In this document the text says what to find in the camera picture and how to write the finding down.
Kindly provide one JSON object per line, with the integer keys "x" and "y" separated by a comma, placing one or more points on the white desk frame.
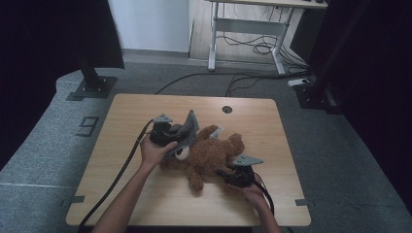
{"x": 246, "y": 26}

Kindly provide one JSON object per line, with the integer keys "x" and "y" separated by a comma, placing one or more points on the brown teddy bear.
{"x": 210, "y": 155}

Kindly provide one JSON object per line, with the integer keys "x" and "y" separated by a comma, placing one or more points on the grey tape strip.
{"x": 304, "y": 202}
{"x": 74, "y": 200}

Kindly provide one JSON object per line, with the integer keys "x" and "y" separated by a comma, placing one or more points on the white power strip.
{"x": 298, "y": 82}

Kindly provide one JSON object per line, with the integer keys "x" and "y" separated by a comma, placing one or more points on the person's left hand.
{"x": 154, "y": 155}

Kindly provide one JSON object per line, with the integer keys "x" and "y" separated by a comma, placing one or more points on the grey tape floor mark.
{"x": 88, "y": 126}

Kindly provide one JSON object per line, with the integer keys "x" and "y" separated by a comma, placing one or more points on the black stand with base plate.
{"x": 94, "y": 85}

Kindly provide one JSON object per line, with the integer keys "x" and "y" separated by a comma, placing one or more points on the black stand with dark base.
{"x": 315, "y": 93}

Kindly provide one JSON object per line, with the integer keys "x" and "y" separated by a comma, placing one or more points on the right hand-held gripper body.
{"x": 243, "y": 171}

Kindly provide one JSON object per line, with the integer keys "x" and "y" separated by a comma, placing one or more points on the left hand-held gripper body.
{"x": 160, "y": 132}

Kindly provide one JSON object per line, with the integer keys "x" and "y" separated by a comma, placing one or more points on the person's right hand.
{"x": 254, "y": 194}

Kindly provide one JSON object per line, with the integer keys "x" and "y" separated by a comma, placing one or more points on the black curtain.
{"x": 39, "y": 64}
{"x": 382, "y": 81}

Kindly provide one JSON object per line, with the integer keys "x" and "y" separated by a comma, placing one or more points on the grey cloth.
{"x": 188, "y": 132}

